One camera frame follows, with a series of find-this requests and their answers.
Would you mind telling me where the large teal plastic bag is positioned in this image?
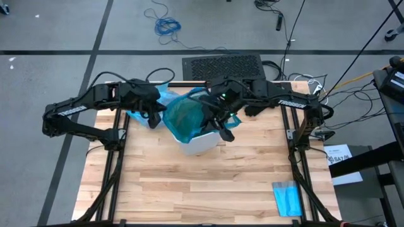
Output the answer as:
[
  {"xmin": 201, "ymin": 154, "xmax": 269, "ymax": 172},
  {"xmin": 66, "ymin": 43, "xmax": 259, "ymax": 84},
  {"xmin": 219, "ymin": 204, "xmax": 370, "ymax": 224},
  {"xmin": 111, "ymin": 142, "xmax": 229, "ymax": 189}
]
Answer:
[{"xmin": 162, "ymin": 87, "xmax": 242, "ymax": 144}]

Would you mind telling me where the blue coiled cable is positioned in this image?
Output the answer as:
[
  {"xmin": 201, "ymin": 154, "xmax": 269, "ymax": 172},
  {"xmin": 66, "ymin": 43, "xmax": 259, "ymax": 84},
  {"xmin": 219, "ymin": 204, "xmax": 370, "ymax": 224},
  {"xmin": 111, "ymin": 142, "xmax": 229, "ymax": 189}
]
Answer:
[{"xmin": 143, "ymin": 0, "xmax": 228, "ymax": 53}]

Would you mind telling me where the yellow cable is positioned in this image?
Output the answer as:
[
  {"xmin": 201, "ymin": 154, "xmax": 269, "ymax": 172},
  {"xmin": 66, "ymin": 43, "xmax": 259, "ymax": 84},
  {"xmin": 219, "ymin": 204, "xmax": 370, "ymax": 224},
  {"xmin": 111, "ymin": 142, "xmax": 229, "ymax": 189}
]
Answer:
[{"xmin": 315, "ymin": 57, "xmax": 404, "ymax": 98}]

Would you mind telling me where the black perforated computer case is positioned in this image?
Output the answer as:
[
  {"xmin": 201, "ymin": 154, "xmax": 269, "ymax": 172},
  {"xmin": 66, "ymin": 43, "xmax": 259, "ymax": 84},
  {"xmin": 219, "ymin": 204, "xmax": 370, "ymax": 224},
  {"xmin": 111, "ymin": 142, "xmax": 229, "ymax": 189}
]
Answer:
[{"xmin": 182, "ymin": 52, "xmax": 266, "ymax": 81}]

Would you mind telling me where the light blue bin liner bag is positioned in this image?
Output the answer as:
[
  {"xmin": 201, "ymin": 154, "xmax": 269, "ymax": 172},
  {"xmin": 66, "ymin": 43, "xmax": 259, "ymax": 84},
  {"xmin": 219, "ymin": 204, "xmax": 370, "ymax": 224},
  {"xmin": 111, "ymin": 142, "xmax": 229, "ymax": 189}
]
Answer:
[{"xmin": 126, "ymin": 83, "xmax": 183, "ymax": 127}]

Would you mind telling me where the black cable bundle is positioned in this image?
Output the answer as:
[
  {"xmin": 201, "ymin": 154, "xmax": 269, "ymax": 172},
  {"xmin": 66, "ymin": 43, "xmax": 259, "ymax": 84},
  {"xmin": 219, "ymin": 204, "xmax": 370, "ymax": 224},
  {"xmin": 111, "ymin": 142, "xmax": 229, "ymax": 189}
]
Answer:
[{"xmin": 254, "ymin": 0, "xmax": 282, "ymax": 15}]

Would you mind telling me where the black aluminium table frame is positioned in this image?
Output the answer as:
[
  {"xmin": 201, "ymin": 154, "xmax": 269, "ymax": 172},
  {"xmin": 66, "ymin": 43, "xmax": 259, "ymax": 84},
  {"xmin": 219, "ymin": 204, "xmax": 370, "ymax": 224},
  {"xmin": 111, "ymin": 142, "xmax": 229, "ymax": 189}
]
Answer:
[{"xmin": 71, "ymin": 81, "xmax": 348, "ymax": 227}]

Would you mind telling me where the dark grey desk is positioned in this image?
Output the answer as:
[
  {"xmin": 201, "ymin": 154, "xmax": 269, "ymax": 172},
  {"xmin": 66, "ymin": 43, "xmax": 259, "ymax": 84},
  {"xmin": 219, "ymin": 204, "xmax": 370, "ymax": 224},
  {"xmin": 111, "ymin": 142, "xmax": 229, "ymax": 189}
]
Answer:
[{"xmin": 324, "ymin": 141, "xmax": 404, "ymax": 209}]

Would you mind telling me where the blue folded plastic bag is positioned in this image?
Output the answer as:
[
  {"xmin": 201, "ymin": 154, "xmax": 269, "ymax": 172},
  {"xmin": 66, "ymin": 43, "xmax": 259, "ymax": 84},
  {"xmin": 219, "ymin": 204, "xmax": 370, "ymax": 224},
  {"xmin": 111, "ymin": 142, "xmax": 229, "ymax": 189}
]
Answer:
[{"xmin": 271, "ymin": 180, "xmax": 303, "ymax": 218}]

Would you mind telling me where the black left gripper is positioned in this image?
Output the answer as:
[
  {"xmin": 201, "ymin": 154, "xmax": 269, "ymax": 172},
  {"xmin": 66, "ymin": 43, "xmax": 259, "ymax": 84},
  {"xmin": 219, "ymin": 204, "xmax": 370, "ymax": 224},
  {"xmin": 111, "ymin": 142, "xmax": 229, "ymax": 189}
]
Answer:
[{"xmin": 126, "ymin": 80, "xmax": 167, "ymax": 129}]

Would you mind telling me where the black box with labels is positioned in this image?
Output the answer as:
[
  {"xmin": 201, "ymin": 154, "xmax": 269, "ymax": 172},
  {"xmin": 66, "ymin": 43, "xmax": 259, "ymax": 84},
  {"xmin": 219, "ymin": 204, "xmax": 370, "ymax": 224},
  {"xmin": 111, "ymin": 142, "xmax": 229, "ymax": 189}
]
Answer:
[{"xmin": 379, "ymin": 69, "xmax": 404, "ymax": 95}]

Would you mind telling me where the black work glove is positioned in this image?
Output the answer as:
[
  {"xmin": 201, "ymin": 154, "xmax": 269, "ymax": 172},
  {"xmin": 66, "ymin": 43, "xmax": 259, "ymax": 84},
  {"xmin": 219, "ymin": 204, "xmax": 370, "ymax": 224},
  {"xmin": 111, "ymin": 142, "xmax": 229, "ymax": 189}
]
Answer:
[{"xmin": 244, "ymin": 105, "xmax": 279, "ymax": 117}]

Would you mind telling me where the black desk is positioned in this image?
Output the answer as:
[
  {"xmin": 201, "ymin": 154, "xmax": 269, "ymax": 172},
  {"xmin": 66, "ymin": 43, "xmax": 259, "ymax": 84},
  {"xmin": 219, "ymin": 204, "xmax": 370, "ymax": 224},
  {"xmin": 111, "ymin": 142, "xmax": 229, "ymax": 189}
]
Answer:
[{"xmin": 372, "ymin": 67, "xmax": 404, "ymax": 149}]

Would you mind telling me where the black cable loop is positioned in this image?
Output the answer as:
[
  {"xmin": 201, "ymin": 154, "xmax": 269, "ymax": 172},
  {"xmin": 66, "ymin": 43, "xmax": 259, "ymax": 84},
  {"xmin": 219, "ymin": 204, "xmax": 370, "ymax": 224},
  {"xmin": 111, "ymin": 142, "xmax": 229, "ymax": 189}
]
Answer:
[{"xmin": 261, "ymin": 59, "xmax": 284, "ymax": 81}]

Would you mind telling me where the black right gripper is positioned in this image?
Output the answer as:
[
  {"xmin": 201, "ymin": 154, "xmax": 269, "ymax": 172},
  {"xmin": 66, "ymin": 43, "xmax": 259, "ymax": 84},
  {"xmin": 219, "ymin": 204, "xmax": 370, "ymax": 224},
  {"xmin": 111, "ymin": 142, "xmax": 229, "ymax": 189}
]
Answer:
[{"xmin": 201, "ymin": 75, "xmax": 246, "ymax": 143}]

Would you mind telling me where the black beam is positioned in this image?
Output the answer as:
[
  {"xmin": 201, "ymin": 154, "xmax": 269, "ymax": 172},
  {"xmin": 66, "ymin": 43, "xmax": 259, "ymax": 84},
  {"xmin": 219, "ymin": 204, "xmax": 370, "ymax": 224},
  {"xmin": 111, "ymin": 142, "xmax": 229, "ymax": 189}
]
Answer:
[{"xmin": 328, "ymin": 141, "xmax": 404, "ymax": 179}]

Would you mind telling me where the white plastic trash bin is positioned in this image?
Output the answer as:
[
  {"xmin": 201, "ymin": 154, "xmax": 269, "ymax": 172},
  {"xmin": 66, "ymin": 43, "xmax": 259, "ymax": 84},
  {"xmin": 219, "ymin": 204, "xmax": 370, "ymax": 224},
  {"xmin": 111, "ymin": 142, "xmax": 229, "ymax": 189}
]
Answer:
[{"xmin": 176, "ymin": 131, "xmax": 223, "ymax": 156}]

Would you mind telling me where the black round knob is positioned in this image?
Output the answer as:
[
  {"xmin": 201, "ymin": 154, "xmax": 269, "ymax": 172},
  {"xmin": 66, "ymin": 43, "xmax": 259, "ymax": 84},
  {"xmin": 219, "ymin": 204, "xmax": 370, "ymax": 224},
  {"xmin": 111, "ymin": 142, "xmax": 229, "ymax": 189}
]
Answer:
[{"xmin": 388, "ymin": 55, "xmax": 403, "ymax": 69}]

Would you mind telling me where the white paper sheet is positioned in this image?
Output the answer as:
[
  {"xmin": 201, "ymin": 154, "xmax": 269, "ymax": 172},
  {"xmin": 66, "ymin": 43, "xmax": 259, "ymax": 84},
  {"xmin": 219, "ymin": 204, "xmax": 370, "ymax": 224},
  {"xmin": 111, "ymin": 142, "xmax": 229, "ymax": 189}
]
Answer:
[{"xmin": 324, "ymin": 144, "xmax": 364, "ymax": 186}]

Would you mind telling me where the thin black hanging cable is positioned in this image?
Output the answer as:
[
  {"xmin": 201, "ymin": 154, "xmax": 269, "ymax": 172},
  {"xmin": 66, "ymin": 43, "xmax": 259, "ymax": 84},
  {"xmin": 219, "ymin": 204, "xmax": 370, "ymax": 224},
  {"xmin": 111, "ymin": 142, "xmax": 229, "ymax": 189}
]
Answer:
[
  {"xmin": 315, "ymin": 0, "xmax": 404, "ymax": 103},
  {"xmin": 280, "ymin": 0, "xmax": 306, "ymax": 78}
]

